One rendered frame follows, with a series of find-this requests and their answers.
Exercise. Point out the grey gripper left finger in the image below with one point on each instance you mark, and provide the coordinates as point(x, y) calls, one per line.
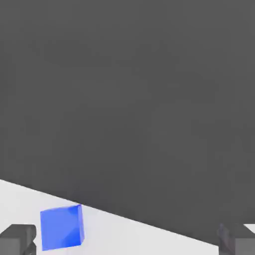
point(16, 240)

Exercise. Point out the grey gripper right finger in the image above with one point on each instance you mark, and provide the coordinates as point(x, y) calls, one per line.
point(239, 242)

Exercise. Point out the small blue cube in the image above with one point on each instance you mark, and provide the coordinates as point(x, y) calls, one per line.
point(60, 228)

